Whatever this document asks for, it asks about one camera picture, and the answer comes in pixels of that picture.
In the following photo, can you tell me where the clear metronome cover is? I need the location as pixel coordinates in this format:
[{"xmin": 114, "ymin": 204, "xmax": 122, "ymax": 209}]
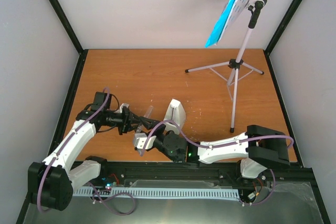
[{"xmin": 135, "ymin": 105, "xmax": 154, "ymax": 133}]

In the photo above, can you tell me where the white metronome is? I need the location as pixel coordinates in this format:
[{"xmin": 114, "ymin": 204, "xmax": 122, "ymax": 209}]
[{"xmin": 164, "ymin": 99, "xmax": 186, "ymax": 134}]

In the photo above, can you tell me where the white music stand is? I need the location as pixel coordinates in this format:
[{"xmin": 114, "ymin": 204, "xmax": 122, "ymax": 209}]
[{"xmin": 185, "ymin": 0, "xmax": 267, "ymax": 133}]

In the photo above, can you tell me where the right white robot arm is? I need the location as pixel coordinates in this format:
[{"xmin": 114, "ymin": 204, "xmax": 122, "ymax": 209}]
[{"xmin": 133, "ymin": 118, "xmax": 293, "ymax": 179}]

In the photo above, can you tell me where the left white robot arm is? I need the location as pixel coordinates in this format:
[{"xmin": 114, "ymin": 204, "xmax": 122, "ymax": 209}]
[{"xmin": 28, "ymin": 88, "xmax": 146, "ymax": 212}]

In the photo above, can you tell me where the blue sheet music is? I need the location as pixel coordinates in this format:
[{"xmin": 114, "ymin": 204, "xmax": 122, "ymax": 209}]
[{"xmin": 205, "ymin": 0, "xmax": 235, "ymax": 48}]

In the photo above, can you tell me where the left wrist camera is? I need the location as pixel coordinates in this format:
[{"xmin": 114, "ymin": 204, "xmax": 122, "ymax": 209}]
[{"xmin": 119, "ymin": 103, "xmax": 130, "ymax": 113}]

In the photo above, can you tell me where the light blue cable duct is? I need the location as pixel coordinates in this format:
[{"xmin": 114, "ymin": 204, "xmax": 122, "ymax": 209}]
[{"xmin": 72, "ymin": 185, "xmax": 240, "ymax": 202}]

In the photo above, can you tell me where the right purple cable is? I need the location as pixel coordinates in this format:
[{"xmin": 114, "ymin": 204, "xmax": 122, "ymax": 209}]
[{"xmin": 137, "ymin": 119, "xmax": 295, "ymax": 207}]

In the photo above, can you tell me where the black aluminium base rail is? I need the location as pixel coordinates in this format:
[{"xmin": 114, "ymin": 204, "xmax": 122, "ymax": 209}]
[{"xmin": 34, "ymin": 161, "xmax": 316, "ymax": 190}]

